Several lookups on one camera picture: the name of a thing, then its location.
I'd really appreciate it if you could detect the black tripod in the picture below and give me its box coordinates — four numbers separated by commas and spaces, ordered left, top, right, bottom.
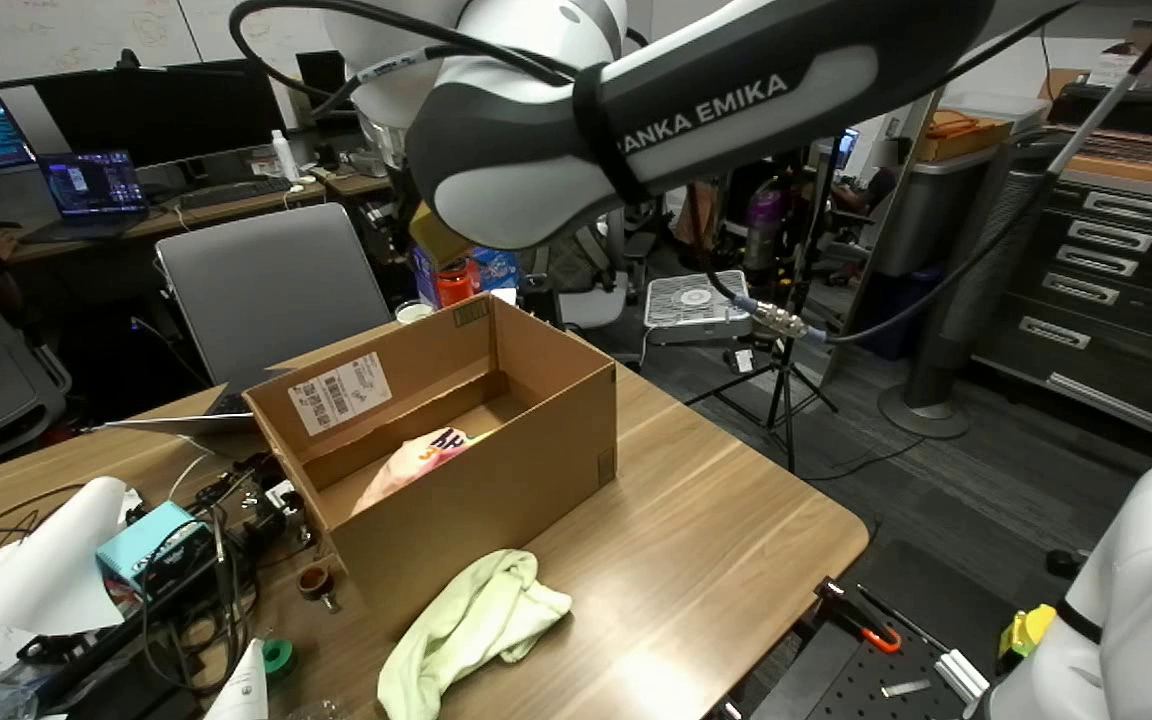
700, 149, 832, 460

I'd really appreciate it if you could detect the clear plastic storage bin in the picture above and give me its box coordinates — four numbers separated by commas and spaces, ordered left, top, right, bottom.
642, 272, 743, 331

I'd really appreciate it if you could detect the red handled tool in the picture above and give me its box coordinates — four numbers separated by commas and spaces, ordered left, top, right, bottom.
820, 579, 904, 654

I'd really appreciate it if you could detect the pale green cloth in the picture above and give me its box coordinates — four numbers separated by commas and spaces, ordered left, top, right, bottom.
376, 548, 570, 720

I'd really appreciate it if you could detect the grey chair behind box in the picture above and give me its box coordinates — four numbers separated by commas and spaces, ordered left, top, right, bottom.
155, 203, 390, 387

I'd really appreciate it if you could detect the cardboard box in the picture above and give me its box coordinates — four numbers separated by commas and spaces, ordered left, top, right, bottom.
246, 294, 615, 636

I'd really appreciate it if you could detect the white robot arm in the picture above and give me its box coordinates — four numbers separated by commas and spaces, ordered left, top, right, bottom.
233, 0, 1076, 246

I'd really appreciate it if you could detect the grey drawer cabinet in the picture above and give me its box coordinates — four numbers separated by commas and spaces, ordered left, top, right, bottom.
975, 180, 1152, 432

